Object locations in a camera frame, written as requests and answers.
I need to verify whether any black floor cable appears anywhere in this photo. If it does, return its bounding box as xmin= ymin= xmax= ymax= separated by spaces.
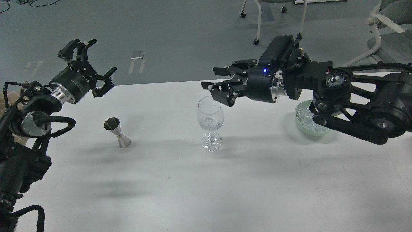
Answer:
xmin=0 ymin=0 xmax=61 ymax=14

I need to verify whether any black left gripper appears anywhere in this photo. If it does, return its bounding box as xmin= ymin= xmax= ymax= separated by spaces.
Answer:
xmin=50 ymin=39 xmax=117 ymax=104

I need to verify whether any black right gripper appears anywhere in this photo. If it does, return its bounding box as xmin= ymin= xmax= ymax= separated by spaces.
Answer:
xmin=201 ymin=59 xmax=280 ymax=107

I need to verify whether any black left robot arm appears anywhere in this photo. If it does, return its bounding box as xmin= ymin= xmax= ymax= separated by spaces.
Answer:
xmin=0 ymin=39 xmax=116 ymax=232

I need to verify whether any grey floor plate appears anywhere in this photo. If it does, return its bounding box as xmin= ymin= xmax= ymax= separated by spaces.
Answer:
xmin=131 ymin=51 xmax=145 ymax=59

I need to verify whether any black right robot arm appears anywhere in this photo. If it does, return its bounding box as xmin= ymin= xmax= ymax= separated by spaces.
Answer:
xmin=201 ymin=35 xmax=412 ymax=144

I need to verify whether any green ice bowl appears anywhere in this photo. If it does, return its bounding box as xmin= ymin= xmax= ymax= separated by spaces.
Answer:
xmin=295 ymin=100 xmax=332 ymax=136

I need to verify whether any steel double jigger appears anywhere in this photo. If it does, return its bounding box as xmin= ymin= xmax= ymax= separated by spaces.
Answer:
xmin=104 ymin=117 xmax=131 ymax=148

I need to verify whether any white office chair right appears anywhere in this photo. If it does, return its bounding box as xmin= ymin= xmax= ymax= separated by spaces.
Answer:
xmin=341 ymin=0 xmax=412 ymax=67

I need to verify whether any clear wine glass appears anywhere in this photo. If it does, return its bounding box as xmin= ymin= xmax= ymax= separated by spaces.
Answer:
xmin=197 ymin=96 xmax=225 ymax=152

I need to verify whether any white chair legs centre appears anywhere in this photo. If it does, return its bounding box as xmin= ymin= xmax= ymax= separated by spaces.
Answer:
xmin=240 ymin=0 xmax=309 ymax=45

